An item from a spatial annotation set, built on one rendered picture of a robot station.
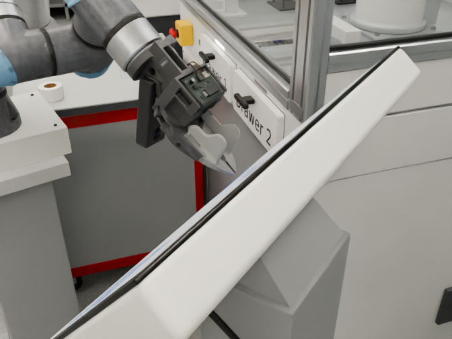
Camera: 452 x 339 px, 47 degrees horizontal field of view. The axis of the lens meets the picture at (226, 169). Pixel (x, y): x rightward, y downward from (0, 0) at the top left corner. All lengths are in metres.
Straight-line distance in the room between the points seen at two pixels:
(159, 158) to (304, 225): 1.19
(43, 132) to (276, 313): 0.90
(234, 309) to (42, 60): 0.47
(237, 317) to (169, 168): 1.23
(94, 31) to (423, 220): 0.94
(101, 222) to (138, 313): 1.52
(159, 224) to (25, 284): 0.57
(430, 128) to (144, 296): 0.98
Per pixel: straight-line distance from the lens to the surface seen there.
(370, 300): 1.50
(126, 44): 0.76
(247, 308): 0.58
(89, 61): 0.86
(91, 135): 1.67
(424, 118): 1.21
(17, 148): 1.32
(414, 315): 1.66
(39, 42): 0.84
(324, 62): 1.01
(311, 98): 1.02
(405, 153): 1.23
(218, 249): 0.36
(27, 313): 1.62
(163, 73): 0.74
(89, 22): 0.79
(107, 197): 1.80
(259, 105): 1.21
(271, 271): 0.55
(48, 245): 1.49
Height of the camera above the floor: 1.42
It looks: 32 degrees down
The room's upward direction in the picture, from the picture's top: straight up
